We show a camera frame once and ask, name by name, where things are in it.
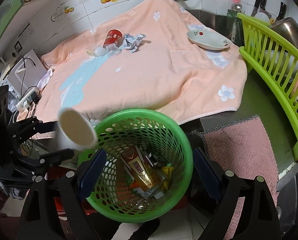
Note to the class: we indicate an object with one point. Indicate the crumpled blue white wrapper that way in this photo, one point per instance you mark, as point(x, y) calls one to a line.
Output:
point(132, 43)

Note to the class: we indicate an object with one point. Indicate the white power strip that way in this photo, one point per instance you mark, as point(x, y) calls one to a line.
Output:
point(27, 99)

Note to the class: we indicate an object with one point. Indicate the white ceramic plate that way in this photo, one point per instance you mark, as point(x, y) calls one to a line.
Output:
point(209, 40)

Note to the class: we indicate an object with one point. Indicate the pink floor mat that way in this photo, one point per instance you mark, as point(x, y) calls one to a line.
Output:
point(244, 147)

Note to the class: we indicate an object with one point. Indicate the white microwave oven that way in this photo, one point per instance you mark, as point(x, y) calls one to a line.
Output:
point(21, 73)

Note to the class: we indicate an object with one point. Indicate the green plastic waste basket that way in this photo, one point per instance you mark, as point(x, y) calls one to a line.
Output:
point(163, 145)

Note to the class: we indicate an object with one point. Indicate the red paper cup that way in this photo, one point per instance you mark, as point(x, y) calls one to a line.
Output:
point(113, 37)

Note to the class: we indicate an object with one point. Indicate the clear plastic cup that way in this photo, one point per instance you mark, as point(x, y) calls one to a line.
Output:
point(112, 50)

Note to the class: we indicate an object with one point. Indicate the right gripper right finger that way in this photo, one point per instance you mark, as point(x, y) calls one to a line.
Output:
point(258, 219)

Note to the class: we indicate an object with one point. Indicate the lime green dish rack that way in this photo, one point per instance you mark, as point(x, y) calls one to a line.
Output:
point(276, 61)

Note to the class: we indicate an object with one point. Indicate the steel pot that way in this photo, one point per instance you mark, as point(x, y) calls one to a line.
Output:
point(287, 28)

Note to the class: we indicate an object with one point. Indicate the peach floral blanket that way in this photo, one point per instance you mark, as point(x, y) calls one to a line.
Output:
point(167, 73)

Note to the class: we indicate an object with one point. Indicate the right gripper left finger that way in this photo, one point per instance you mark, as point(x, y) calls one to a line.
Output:
point(39, 218)

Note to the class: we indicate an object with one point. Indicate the black handled knife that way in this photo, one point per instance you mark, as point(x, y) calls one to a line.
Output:
point(282, 11)

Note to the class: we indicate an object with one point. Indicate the white plastic bag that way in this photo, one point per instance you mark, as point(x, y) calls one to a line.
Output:
point(45, 79)

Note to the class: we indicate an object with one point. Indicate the amber tea bottle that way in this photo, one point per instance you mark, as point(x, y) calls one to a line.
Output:
point(145, 176)

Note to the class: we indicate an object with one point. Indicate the white paper cup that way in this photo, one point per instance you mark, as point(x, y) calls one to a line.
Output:
point(74, 131)

